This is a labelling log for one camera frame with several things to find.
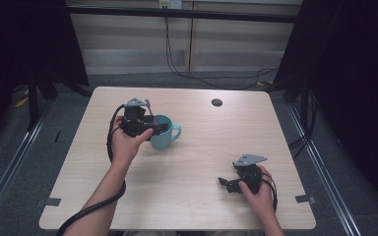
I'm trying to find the dark curtain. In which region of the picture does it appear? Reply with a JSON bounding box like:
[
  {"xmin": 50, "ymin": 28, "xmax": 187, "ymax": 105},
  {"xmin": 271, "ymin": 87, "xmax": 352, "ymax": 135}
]
[
  {"xmin": 0, "ymin": 0, "xmax": 91, "ymax": 155},
  {"xmin": 273, "ymin": 0, "xmax": 378, "ymax": 209}
]

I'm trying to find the person's left hand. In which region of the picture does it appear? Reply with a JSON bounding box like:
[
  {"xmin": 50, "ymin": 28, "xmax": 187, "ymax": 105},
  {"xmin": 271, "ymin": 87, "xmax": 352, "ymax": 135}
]
[{"xmin": 110, "ymin": 115, "xmax": 155, "ymax": 169}]

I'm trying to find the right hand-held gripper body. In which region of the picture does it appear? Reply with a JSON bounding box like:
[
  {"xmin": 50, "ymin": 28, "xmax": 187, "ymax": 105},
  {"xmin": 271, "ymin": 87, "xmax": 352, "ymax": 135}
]
[{"xmin": 229, "ymin": 153, "xmax": 268, "ymax": 194}]

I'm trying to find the yellow floor tape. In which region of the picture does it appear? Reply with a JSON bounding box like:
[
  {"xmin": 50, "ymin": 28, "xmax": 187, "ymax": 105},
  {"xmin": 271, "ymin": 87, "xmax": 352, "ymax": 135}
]
[{"xmin": 13, "ymin": 88, "xmax": 30, "ymax": 109}]

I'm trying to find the black horizontal bar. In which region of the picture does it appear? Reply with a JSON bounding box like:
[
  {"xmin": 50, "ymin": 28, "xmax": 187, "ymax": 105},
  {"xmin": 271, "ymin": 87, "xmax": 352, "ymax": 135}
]
[{"xmin": 67, "ymin": 5, "xmax": 304, "ymax": 24}]

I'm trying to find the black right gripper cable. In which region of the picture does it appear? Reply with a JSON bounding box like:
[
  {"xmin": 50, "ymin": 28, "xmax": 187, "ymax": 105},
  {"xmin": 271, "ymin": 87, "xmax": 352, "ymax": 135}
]
[{"xmin": 260, "ymin": 171, "xmax": 279, "ymax": 212}]

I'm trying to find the person's right hand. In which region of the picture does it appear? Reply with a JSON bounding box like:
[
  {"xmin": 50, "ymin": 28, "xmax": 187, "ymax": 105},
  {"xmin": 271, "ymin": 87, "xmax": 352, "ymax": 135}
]
[{"xmin": 237, "ymin": 164, "xmax": 278, "ymax": 218}]

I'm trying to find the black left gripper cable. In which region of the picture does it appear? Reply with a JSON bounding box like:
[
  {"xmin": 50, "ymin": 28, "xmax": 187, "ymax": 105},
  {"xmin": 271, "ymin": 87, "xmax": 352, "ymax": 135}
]
[{"xmin": 56, "ymin": 103, "xmax": 128, "ymax": 236}]

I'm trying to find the black metal stand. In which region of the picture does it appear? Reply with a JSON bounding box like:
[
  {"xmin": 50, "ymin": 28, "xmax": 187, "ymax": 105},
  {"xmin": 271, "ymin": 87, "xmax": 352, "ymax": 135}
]
[{"xmin": 26, "ymin": 70, "xmax": 60, "ymax": 133}]

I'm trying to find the black floor cable bundle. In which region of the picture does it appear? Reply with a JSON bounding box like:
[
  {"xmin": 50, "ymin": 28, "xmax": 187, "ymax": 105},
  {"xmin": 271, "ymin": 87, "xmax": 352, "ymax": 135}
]
[{"xmin": 288, "ymin": 91, "xmax": 320, "ymax": 160}]

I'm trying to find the grey tape piece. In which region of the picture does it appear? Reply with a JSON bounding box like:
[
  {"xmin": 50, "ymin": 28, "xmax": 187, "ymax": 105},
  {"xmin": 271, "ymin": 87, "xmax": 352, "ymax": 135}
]
[
  {"xmin": 43, "ymin": 197, "xmax": 62, "ymax": 207},
  {"xmin": 294, "ymin": 194, "xmax": 317, "ymax": 205}
]

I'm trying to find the metal floor rail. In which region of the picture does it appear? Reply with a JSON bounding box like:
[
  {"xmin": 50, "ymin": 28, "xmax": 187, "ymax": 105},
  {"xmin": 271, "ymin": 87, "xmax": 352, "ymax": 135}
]
[
  {"xmin": 286, "ymin": 104, "xmax": 362, "ymax": 236},
  {"xmin": 0, "ymin": 106, "xmax": 53, "ymax": 228}
]

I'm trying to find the black hanging wall cable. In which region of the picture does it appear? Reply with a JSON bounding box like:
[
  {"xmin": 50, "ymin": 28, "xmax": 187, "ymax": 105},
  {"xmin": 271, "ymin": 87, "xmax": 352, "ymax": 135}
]
[{"xmin": 164, "ymin": 16, "xmax": 279, "ymax": 90}]

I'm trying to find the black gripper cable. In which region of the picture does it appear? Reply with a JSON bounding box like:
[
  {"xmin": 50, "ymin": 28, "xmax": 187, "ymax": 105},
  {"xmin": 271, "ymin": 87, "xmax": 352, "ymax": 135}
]
[
  {"xmin": 56, "ymin": 103, "xmax": 128, "ymax": 236},
  {"xmin": 260, "ymin": 171, "xmax": 279, "ymax": 212}
]

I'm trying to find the teal cup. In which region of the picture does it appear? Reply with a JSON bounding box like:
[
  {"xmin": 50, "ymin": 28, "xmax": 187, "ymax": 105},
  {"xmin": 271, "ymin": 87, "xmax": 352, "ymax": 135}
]
[{"xmin": 150, "ymin": 114, "xmax": 182, "ymax": 151}]

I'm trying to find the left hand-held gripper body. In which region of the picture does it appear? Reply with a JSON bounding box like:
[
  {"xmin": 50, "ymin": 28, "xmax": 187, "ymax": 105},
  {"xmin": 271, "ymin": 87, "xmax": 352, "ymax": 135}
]
[{"xmin": 120, "ymin": 97, "xmax": 156, "ymax": 138}]

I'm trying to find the white wall socket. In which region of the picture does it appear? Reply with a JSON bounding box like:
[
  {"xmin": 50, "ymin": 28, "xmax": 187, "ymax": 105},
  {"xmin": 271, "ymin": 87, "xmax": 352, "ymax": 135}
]
[{"xmin": 157, "ymin": 0, "xmax": 183, "ymax": 10}]

